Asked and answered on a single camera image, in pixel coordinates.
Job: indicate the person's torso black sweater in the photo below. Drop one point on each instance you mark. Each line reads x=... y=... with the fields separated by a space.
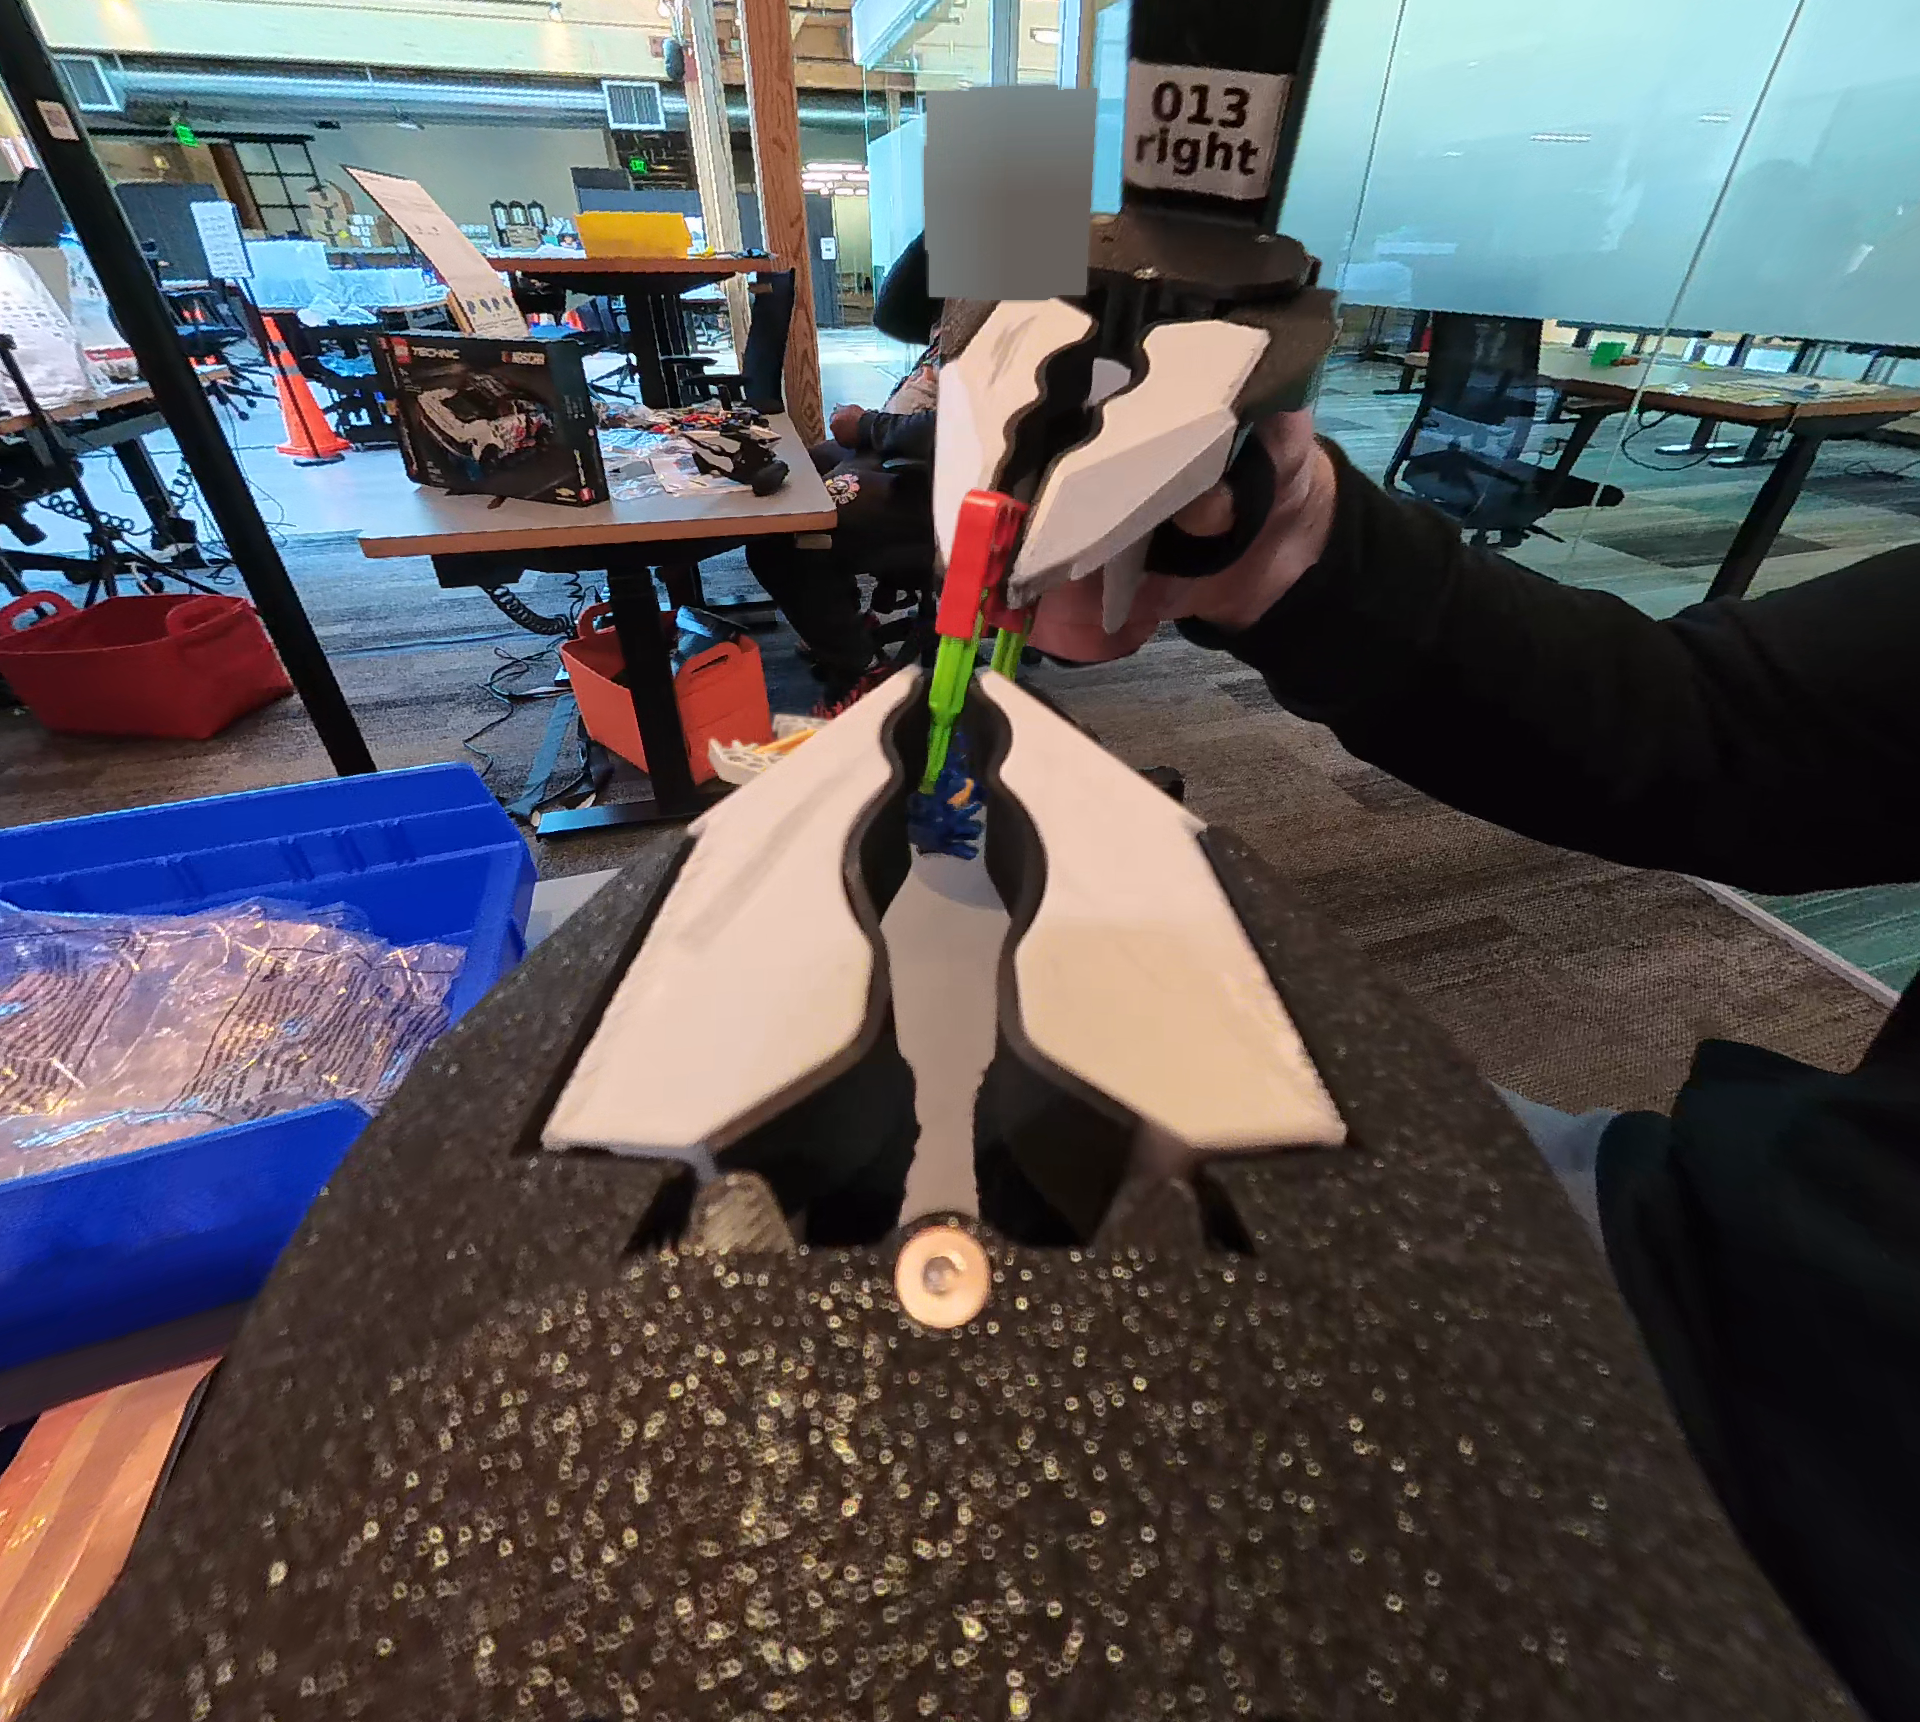
x=1771 y=1302

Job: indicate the clear parts bags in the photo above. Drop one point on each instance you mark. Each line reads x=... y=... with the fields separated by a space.
x=644 y=470

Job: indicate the black toy car box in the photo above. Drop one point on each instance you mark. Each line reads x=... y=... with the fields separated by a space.
x=495 y=417

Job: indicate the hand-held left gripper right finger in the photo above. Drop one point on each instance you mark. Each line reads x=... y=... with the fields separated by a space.
x=1154 y=1002

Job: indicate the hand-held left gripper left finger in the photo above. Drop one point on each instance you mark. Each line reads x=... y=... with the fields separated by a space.
x=721 y=1002

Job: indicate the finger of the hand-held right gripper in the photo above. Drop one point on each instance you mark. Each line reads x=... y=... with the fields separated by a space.
x=1154 y=446
x=991 y=402

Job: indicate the person's right hand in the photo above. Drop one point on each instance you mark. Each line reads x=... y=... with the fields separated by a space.
x=1305 y=506

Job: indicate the black office chair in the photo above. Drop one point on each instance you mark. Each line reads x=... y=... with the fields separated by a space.
x=1478 y=402

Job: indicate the person's right forearm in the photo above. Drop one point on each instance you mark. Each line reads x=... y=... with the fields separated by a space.
x=1574 y=702

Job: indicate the red tote basket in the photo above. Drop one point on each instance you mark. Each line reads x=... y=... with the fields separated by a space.
x=135 y=673

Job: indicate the orange traffic cone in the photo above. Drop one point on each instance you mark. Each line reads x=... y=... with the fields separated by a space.
x=300 y=402

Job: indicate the dark standing desk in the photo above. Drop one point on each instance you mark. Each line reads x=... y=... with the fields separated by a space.
x=644 y=271

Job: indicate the yellow bin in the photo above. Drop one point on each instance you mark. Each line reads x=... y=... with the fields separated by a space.
x=630 y=235

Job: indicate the wooden post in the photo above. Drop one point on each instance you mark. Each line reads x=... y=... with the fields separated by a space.
x=764 y=102

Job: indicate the orange tote bin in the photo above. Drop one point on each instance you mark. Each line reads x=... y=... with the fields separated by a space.
x=734 y=702

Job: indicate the wooden desk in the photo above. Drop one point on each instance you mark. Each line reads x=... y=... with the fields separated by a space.
x=675 y=514

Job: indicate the black stand pole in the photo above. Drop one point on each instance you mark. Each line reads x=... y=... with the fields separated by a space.
x=173 y=372

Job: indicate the person's leg in jeans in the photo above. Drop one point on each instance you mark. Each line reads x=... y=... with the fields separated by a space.
x=1561 y=1152

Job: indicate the colourful rod connector toy model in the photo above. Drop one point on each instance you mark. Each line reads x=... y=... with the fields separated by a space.
x=983 y=552

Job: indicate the crumpled clear plastic bags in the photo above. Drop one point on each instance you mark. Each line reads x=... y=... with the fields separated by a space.
x=211 y=1016

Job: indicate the blue plastic bin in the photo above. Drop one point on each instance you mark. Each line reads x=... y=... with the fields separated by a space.
x=224 y=1242

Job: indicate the glass room desk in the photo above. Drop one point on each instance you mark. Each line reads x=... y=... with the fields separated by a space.
x=1725 y=395

